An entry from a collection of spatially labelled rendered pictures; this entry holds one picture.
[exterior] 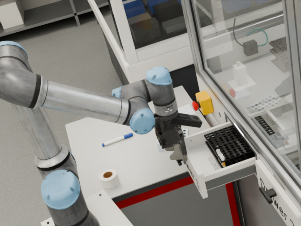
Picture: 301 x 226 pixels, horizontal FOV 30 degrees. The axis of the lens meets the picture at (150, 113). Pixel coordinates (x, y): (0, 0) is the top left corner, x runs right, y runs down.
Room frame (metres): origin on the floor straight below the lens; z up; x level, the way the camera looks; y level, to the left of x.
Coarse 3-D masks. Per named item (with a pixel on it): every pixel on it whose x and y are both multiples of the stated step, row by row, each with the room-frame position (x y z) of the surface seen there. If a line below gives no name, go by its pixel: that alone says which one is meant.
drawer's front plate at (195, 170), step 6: (192, 156) 1.50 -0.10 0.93; (186, 162) 1.55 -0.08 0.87; (192, 162) 1.46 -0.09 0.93; (192, 168) 1.47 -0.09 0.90; (198, 168) 1.43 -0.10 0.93; (192, 174) 1.49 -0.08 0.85; (198, 174) 1.40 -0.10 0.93; (198, 180) 1.40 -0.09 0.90; (204, 180) 1.40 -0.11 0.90; (198, 186) 1.43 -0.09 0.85; (204, 186) 1.40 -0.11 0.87; (204, 192) 1.40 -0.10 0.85; (204, 198) 1.40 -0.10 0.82
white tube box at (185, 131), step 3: (183, 129) 1.86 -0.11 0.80; (186, 129) 1.86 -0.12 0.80; (183, 132) 1.84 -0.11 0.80; (186, 132) 1.84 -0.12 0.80; (186, 135) 1.81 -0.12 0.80; (159, 144) 1.80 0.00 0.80; (159, 147) 1.80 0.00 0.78; (159, 150) 1.80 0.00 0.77; (162, 150) 1.80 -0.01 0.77; (165, 150) 1.80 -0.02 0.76
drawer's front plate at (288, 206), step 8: (256, 160) 1.39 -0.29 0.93; (256, 168) 1.39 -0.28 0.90; (264, 168) 1.34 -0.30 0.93; (264, 176) 1.32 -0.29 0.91; (272, 176) 1.29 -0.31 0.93; (264, 184) 1.33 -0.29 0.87; (272, 184) 1.26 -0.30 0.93; (280, 192) 1.21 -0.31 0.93; (272, 200) 1.28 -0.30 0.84; (280, 200) 1.21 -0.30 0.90; (288, 200) 1.17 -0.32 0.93; (288, 208) 1.16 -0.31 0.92; (296, 208) 1.14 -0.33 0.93; (280, 216) 1.23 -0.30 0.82; (288, 216) 1.16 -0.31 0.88; (296, 216) 1.11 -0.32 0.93; (288, 224) 1.17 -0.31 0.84; (296, 224) 1.12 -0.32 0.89
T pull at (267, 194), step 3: (261, 189) 1.27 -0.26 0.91; (264, 189) 1.26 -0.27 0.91; (270, 189) 1.26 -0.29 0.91; (273, 189) 1.25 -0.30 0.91; (261, 192) 1.26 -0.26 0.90; (264, 192) 1.25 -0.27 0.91; (267, 192) 1.25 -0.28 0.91; (270, 192) 1.24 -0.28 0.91; (273, 192) 1.24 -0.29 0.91; (264, 195) 1.24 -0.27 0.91; (267, 195) 1.24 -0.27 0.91; (270, 195) 1.23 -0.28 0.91; (273, 195) 1.23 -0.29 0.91; (276, 195) 1.23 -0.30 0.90; (267, 198) 1.22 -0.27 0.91; (270, 198) 1.22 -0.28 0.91; (267, 201) 1.22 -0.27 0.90; (270, 201) 1.21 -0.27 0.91
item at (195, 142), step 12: (204, 132) 1.67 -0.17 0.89; (216, 132) 1.67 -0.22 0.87; (192, 144) 1.66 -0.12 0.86; (204, 144) 1.66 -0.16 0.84; (204, 156) 1.60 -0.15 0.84; (204, 168) 1.53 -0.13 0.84; (228, 168) 1.43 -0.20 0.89; (240, 168) 1.43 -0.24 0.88; (252, 168) 1.43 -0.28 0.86; (216, 180) 1.42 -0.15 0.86; (228, 180) 1.42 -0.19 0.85
